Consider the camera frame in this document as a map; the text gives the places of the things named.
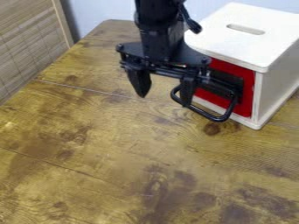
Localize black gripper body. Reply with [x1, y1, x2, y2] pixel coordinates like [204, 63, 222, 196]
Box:
[116, 42, 210, 83]

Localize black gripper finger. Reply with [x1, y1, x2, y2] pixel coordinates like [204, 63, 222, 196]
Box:
[126, 69, 152, 98]
[180, 76, 196, 107]

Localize red drawer front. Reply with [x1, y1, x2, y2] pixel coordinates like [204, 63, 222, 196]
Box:
[192, 57, 256, 119]

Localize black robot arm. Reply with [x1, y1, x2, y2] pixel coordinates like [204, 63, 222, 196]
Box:
[116, 0, 210, 107]

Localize white wooden drawer box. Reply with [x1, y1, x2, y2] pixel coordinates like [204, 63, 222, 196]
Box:
[184, 3, 299, 130]

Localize woven bamboo blind panel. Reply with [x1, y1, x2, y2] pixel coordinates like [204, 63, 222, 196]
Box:
[0, 0, 73, 104]

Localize black metal drawer handle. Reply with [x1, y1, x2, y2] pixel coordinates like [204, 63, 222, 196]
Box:
[169, 76, 238, 123]

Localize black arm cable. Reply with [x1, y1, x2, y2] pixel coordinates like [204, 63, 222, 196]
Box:
[176, 1, 202, 35]

